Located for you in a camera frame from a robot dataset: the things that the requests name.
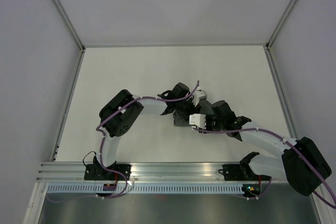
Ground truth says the grey cloth napkin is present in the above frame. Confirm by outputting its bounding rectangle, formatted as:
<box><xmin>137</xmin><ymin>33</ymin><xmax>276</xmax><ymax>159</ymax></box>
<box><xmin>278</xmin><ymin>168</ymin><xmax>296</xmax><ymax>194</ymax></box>
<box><xmin>172</xmin><ymin>99</ymin><xmax>216</xmax><ymax>127</ymax></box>

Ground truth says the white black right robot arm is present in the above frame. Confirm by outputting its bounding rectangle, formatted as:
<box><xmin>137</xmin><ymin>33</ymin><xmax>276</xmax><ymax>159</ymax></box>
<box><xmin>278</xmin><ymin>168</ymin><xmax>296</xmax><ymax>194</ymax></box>
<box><xmin>205</xmin><ymin>100</ymin><xmax>332</xmax><ymax>196</ymax></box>

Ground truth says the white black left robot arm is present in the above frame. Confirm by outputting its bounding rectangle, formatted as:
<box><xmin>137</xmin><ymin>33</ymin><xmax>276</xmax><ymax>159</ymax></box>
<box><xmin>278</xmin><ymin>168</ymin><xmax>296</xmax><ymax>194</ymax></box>
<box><xmin>96</xmin><ymin>82</ymin><xmax>207</xmax><ymax>180</ymax></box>

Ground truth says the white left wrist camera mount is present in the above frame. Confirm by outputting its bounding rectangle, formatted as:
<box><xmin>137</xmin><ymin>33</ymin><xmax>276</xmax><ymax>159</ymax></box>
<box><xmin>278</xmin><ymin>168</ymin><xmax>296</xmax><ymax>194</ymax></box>
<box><xmin>192</xmin><ymin>90</ymin><xmax>207</xmax><ymax>107</ymax></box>

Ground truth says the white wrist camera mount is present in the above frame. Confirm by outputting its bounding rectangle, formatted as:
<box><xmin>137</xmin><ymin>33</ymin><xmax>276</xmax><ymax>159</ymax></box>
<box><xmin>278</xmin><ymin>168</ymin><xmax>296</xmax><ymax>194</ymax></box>
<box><xmin>192</xmin><ymin>90</ymin><xmax>207</xmax><ymax>107</ymax></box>
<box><xmin>188</xmin><ymin>114</ymin><xmax>207</xmax><ymax>130</ymax></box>

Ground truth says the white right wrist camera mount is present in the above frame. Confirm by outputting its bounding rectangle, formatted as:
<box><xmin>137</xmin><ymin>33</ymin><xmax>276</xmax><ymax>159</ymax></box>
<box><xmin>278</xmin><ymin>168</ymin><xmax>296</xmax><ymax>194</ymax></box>
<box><xmin>188</xmin><ymin>114</ymin><xmax>207</xmax><ymax>130</ymax></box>

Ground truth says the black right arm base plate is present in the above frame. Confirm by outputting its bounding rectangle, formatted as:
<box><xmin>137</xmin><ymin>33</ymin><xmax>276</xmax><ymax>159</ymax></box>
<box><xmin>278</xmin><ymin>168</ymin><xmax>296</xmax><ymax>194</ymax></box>
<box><xmin>218</xmin><ymin>164</ymin><xmax>270</xmax><ymax>182</ymax></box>

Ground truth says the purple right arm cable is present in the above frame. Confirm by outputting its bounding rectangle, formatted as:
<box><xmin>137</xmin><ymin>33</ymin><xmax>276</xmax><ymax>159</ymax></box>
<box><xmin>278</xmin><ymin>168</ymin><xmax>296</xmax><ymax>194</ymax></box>
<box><xmin>194</xmin><ymin>127</ymin><xmax>336</xmax><ymax>208</ymax></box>

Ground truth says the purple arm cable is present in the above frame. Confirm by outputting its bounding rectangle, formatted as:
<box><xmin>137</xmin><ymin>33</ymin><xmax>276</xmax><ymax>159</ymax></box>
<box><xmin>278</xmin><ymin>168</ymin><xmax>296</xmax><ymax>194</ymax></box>
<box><xmin>194</xmin><ymin>127</ymin><xmax>336</xmax><ymax>208</ymax></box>
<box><xmin>46</xmin><ymin>79</ymin><xmax>201</xmax><ymax>204</ymax></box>

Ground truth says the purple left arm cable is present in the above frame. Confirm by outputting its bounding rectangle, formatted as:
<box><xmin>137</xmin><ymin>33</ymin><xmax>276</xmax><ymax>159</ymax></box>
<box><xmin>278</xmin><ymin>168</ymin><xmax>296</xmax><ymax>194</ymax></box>
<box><xmin>46</xmin><ymin>79</ymin><xmax>201</xmax><ymax>204</ymax></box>

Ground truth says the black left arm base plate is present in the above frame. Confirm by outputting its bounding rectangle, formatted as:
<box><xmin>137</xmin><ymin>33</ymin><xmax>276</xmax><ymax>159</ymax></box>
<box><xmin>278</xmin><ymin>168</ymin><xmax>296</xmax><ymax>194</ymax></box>
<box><xmin>82</xmin><ymin>151</ymin><xmax>132</xmax><ymax>182</ymax></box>

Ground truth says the aluminium front rail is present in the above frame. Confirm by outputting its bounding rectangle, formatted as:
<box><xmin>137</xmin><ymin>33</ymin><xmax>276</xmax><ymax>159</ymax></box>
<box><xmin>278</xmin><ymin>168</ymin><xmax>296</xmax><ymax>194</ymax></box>
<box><xmin>36</xmin><ymin>162</ymin><xmax>322</xmax><ymax>183</ymax></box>

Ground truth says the white slotted cable duct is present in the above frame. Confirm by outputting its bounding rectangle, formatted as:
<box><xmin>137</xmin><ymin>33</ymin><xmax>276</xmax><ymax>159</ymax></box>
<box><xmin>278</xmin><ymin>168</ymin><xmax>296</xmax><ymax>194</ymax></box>
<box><xmin>47</xmin><ymin>183</ymin><xmax>244</xmax><ymax>194</ymax></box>

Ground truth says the aluminium right frame post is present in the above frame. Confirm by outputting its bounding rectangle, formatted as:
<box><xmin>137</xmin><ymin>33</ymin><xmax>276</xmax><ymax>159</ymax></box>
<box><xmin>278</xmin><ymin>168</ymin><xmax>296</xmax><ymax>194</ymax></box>
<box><xmin>264</xmin><ymin>0</ymin><xmax>299</xmax><ymax>51</ymax></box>

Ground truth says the aluminium frame post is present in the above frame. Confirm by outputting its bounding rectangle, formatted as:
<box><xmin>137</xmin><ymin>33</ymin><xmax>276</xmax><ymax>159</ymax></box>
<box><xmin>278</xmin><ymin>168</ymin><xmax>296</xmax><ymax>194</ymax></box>
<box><xmin>51</xmin><ymin>0</ymin><xmax>85</xmax><ymax>52</ymax></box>
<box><xmin>264</xmin><ymin>0</ymin><xmax>299</xmax><ymax>51</ymax></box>

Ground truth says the aluminium left frame post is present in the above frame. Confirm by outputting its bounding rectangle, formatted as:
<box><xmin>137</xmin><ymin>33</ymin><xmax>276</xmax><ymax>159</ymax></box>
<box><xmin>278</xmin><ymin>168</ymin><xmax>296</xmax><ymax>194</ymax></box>
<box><xmin>51</xmin><ymin>0</ymin><xmax>85</xmax><ymax>52</ymax></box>

